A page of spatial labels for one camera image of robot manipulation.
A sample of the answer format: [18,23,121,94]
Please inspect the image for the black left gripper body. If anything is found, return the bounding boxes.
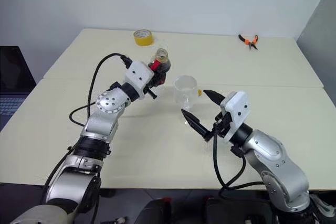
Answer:
[143,76,159,101]

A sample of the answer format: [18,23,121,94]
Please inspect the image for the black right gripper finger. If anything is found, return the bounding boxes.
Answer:
[181,108,213,142]
[203,89,226,106]

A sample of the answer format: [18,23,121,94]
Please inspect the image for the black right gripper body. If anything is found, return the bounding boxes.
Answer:
[211,112,233,138]

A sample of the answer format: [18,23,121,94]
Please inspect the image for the dark soda bottle yellow cap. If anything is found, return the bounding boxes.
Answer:
[148,48,172,87]

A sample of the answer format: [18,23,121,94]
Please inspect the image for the clear plastic cup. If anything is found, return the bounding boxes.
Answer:
[173,74,198,126]

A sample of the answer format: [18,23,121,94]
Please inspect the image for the yellow tape roll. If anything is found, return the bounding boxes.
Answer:
[133,28,154,47]

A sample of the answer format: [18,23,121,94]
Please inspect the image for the orange and black pliers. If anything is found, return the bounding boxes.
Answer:
[238,34,259,51]

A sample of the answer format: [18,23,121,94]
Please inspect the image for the dark laptop computer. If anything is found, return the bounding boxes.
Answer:
[0,45,37,133]

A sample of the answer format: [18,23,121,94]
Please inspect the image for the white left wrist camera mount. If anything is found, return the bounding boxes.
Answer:
[123,61,155,101]

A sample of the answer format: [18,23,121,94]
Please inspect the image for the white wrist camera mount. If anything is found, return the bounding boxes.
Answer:
[219,90,250,146]
[123,61,155,101]

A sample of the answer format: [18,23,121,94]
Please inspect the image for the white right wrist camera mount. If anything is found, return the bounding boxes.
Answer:
[219,90,250,146]

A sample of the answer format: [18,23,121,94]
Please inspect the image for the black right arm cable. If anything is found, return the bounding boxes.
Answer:
[212,132,266,201]

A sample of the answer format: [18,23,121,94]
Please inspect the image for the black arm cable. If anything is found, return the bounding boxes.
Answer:
[212,132,266,201]
[69,52,132,128]

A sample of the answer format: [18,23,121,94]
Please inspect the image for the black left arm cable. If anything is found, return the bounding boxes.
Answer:
[69,52,132,128]

